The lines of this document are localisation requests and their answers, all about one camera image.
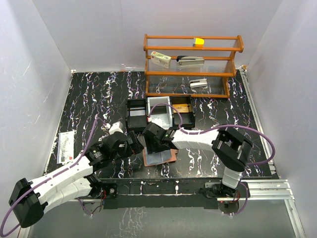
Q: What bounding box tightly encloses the silver magnetic stripe card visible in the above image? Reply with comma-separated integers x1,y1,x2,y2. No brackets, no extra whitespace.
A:
160,150,172,163

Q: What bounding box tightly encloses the silver VIP card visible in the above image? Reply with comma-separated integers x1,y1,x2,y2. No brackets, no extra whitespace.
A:
146,153,161,166

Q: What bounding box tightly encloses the pink leather card holder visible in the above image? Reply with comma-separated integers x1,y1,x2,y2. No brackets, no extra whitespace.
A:
143,147,178,167

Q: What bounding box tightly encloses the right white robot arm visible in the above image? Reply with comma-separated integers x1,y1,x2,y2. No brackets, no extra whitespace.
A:
142,122,253,190

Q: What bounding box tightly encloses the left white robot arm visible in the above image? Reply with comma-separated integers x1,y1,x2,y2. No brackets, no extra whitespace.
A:
8,131,144,228

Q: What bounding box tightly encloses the silver card in tray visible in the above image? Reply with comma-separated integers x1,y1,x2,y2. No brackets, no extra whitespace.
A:
129,110,146,117

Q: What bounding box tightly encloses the gold card in tray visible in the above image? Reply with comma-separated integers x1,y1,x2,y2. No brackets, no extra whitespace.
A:
173,104,192,113

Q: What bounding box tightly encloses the middle white tray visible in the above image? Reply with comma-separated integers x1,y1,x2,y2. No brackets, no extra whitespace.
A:
147,96,172,129

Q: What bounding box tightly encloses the left black tray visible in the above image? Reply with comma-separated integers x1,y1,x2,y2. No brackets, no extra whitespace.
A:
125,99,148,134

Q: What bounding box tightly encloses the black tray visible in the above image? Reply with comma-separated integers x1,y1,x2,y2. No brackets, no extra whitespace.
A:
125,99,148,134
170,95,196,129

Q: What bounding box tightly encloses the right black tray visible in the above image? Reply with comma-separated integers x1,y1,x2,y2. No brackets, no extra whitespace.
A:
170,95,196,129

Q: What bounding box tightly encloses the white paper label sheet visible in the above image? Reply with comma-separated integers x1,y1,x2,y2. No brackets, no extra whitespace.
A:
57,131,74,165

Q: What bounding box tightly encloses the black front base bar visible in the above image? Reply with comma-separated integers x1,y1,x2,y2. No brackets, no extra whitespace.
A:
102,178,251,210

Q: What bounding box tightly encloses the small white hole punch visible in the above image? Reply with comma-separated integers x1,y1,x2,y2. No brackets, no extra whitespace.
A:
189,78,208,89

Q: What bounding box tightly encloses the orange wooden shelf rack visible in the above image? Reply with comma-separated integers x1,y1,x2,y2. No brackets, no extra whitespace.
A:
143,34,244,99

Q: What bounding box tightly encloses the white staples box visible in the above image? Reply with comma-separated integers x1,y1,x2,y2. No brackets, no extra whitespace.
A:
151,51,171,68

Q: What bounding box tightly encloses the grey black stapler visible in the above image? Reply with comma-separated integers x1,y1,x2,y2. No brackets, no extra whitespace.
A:
176,56,205,67

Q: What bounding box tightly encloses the yellow sticky note block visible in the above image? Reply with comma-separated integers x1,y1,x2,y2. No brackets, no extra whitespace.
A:
193,38,205,47

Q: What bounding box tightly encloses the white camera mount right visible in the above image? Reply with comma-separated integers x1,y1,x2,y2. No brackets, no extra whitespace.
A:
147,117,163,128

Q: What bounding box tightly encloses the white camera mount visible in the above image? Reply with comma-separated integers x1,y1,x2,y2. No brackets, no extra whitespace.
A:
105,121,123,135
147,117,163,128

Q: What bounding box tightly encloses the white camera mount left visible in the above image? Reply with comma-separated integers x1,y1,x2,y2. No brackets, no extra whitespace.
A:
105,121,123,135

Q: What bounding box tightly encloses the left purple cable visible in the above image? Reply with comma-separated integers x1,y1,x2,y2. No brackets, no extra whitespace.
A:
0,117,109,235

